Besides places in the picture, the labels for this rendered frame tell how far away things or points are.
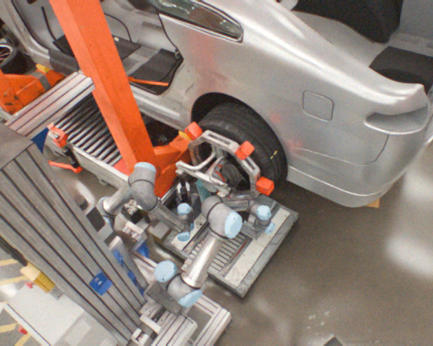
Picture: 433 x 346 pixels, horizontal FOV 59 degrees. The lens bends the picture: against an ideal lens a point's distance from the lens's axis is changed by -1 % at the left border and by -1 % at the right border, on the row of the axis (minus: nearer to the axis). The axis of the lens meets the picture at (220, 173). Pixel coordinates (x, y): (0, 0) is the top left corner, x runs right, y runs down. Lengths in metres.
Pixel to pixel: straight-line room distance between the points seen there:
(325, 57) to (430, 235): 1.95
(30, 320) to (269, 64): 1.64
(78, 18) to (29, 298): 1.30
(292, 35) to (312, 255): 1.78
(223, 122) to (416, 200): 1.91
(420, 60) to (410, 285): 1.71
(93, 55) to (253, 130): 1.00
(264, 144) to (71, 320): 1.42
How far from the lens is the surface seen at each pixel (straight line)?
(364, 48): 3.46
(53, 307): 1.94
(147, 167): 2.07
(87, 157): 3.67
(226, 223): 1.81
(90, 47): 2.11
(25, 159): 1.34
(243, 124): 2.40
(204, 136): 2.43
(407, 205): 3.58
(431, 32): 3.68
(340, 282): 3.11
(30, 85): 4.32
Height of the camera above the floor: 2.81
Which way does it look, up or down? 50 degrees down
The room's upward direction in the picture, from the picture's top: 11 degrees counter-clockwise
